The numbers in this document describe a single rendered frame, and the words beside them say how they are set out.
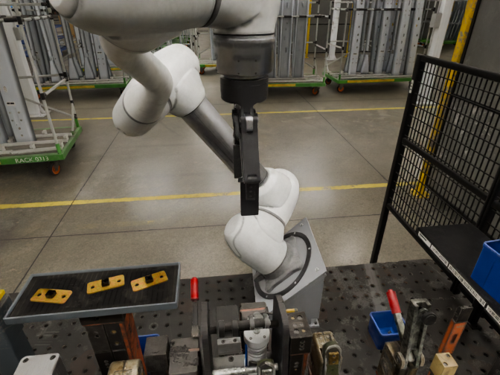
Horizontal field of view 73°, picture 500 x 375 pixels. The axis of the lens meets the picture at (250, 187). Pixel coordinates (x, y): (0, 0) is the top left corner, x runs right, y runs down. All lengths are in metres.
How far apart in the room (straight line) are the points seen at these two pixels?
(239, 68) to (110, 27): 0.18
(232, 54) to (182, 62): 0.54
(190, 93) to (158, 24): 0.61
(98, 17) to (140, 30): 0.05
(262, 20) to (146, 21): 0.16
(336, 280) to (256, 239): 0.51
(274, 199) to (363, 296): 0.57
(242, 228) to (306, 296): 0.33
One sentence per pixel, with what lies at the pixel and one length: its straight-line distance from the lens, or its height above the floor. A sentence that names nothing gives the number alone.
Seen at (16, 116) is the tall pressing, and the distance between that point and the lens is 4.71.
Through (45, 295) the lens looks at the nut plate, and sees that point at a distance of 0.94.
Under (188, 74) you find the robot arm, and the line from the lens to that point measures 1.03.
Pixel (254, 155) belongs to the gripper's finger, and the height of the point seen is 1.56.
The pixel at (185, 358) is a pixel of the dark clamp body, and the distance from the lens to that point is 0.84.
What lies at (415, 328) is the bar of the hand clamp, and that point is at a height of 1.15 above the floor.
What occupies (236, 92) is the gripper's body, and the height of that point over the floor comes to 1.64.
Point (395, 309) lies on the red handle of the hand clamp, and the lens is 0.91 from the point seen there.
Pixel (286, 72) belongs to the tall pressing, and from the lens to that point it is 7.64.
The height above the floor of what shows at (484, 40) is 1.50.
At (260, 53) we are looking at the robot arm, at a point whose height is 1.70.
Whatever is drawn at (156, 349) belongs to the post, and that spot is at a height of 1.10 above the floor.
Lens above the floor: 1.76
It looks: 29 degrees down
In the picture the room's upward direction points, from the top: straight up
